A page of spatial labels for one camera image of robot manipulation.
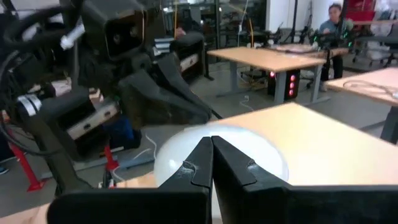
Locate blue storage box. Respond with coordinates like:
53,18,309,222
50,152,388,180
104,114,142,150

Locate beige office desk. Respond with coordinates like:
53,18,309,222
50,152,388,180
325,67,398,144
116,102,398,189
206,43,351,106

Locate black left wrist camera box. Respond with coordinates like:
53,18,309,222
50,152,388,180
81,0,149,62

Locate person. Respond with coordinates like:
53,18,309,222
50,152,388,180
318,2,355,93

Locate red metal stand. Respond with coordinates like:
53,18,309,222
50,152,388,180
7,130,121,192

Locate white light bulb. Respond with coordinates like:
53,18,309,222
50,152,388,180
153,123,290,224

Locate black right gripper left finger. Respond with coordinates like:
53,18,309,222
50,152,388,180
158,136,215,190

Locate background black robot rig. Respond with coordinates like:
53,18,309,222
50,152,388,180
264,26,354,55

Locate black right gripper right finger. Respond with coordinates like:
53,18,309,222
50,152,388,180
211,135,290,224

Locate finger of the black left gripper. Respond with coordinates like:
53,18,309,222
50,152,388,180
117,70,212,129
154,52,214,123

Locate black computer tower red lights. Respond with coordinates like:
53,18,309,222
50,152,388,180
267,70,301,101

